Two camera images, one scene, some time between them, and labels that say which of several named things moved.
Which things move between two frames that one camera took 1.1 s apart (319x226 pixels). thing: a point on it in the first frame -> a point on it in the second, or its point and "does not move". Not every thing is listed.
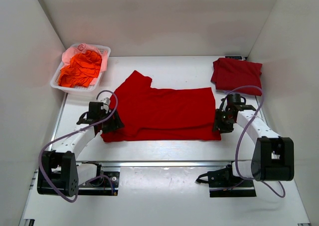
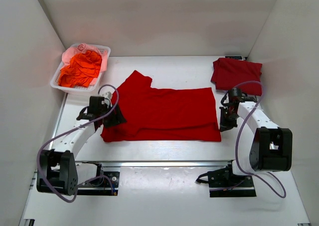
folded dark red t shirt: x=229 y=73 does not move
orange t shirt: x=82 y=70 does not move
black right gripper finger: x=227 y=128 does not move
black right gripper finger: x=219 y=114 -> x=225 y=118
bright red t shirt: x=149 y=114 does not move
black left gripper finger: x=116 y=123 -> x=117 y=117
